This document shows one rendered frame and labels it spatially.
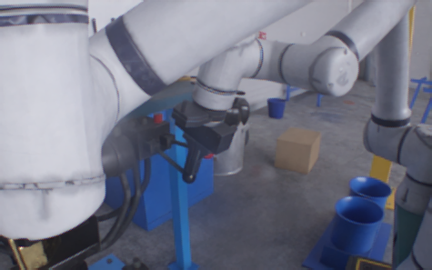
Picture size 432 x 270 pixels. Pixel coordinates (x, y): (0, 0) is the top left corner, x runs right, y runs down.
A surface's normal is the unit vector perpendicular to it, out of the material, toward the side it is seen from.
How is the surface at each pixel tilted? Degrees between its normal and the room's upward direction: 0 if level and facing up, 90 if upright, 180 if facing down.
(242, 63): 108
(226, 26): 112
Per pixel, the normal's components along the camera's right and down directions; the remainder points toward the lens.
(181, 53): 0.31, 0.64
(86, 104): 1.00, 0.04
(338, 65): 0.39, 0.26
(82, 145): 0.95, 0.09
